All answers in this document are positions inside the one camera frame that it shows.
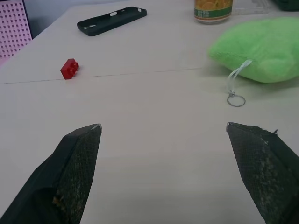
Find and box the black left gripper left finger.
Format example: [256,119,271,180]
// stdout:
[0,123,103,224]

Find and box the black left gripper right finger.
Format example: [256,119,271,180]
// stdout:
[225,122,299,224]

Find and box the red toy building brick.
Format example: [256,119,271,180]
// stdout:
[60,58,79,80]

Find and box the green plush toy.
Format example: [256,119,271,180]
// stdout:
[207,16,299,84]

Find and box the pink perforated panel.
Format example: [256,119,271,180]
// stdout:
[0,0,33,59]

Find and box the black phone case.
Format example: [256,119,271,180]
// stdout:
[77,6,148,37]

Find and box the clear plastic tray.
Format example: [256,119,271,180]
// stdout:
[231,0,276,16]

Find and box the dark green object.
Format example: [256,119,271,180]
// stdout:
[271,0,299,12]

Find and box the metal key ring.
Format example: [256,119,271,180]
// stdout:
[227,91,246,108]

